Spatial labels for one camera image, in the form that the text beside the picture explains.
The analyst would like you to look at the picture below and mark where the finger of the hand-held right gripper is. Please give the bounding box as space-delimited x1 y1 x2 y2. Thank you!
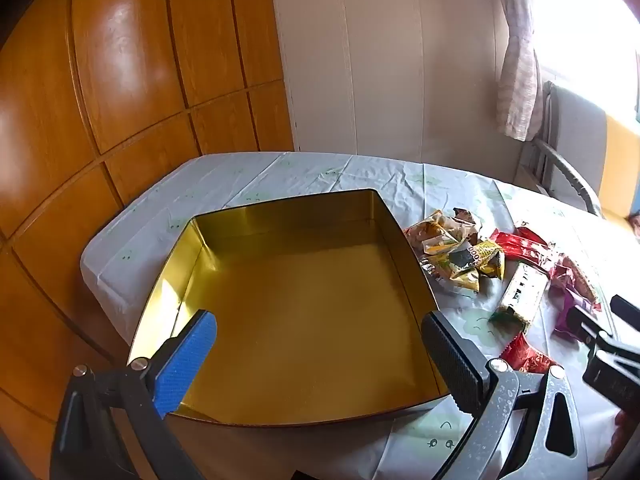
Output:
610 294 640 332
566 305 616 356

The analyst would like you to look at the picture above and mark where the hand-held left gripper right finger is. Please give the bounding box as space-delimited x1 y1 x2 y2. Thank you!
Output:
421 311 586 480

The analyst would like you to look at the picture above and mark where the green ended cereal bar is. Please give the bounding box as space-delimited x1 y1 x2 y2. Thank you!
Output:
487 262 551 334

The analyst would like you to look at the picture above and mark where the pink striped curtain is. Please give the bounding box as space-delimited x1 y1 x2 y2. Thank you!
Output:
495 0 544 142

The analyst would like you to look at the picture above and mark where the wooden wardrobe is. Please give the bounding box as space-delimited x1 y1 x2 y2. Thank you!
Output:
0 0 296 480

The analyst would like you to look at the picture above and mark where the grey yellow blue chair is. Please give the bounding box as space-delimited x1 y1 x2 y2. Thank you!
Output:
520 80 640 221

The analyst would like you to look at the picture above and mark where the gold foil snack packet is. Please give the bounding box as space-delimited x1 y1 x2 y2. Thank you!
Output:
422 255 481 294

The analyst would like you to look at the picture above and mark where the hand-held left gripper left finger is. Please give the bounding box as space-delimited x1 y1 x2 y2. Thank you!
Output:
50 310 218 480

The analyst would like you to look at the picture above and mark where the small red snack packet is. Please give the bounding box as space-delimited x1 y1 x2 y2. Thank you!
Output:
490 227 556 256
502 247 557 273

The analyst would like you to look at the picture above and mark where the window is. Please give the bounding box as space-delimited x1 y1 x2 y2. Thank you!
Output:
530 0 640 126

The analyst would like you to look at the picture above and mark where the large red snack packet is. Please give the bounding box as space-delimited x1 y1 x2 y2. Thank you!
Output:
500 332 557 376

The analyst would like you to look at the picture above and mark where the brown white snack packet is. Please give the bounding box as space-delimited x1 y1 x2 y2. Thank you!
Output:
452 207 482 238

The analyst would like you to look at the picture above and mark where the cream red snack packet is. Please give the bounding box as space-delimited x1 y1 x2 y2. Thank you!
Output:
404 210 453 252

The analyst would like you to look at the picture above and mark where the yellow black snack packet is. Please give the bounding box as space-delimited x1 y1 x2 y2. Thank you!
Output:
450 239 506 281

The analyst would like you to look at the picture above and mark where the gold tin box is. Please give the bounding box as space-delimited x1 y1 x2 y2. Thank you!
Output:
127 188 448 428

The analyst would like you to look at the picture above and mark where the sesame bar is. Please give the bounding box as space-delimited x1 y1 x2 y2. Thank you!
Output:
565 255 601 306

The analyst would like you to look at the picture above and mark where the purple snack packet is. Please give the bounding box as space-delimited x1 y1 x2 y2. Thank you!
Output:
550 302 591 342

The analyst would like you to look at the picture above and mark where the person's right hand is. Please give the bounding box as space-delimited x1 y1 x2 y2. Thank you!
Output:
604 406 640 466

